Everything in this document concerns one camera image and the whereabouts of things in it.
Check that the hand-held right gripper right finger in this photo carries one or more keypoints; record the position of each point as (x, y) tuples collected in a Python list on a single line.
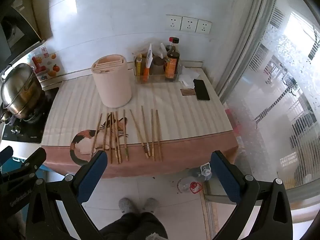
[(225, 177)]

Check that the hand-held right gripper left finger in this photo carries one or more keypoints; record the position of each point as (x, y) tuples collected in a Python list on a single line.
[(93, 176)]

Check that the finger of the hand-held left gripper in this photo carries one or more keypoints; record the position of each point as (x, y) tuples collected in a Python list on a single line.
[(6, 155), (35, 161)]

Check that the row of wooden chopsticks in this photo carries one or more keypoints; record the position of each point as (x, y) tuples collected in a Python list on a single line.
[(114, 132)]

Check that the clear bottle with white cap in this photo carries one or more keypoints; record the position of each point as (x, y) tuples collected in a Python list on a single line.
[(197, 172)]

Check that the black gas stove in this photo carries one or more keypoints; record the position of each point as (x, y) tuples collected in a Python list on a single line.
[(27, 132)]

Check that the grey slipper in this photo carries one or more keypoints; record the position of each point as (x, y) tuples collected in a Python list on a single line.
[(150, 204), (126, 205)]

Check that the person's legs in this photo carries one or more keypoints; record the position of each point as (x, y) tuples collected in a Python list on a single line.
[(135, 227)]

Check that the stainless steel pot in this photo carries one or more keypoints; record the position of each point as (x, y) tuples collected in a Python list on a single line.
[(20, 90)]

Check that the cat print striped tablecloth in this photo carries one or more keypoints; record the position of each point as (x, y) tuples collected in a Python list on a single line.
[(175, 120)]

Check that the black smartphone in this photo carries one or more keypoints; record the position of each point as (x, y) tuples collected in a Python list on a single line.
[(201, 90)]

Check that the brown card coaster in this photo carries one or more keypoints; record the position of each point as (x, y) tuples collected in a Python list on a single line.
[(188, 92)]

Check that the white crumpled tissue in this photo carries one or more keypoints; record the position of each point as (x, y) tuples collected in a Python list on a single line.
[(188, 76)]

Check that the clear condiment organizer tray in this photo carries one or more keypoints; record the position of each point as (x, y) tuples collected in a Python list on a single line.
[(155, 78)]

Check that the yellow seasoning box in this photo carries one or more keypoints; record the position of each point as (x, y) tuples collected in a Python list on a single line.
[(139, 65)]

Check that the black range hood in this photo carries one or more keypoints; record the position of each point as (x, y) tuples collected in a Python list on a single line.
[(15, 30)]

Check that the dark soy sauce bottle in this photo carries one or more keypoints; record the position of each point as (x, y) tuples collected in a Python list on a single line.
[(172, 62)]

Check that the brown spice jar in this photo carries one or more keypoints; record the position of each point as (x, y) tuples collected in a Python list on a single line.
[(158, 66)]

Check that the fruit wall sticker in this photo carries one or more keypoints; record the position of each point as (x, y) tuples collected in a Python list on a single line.
[(48, 66)]

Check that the wooden wall cabinet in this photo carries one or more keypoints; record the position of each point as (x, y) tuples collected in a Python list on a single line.
[(41, 10)]

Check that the white wall socket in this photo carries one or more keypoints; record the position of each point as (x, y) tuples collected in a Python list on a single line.
[(189, 24), (203, 26), (174, 22)]

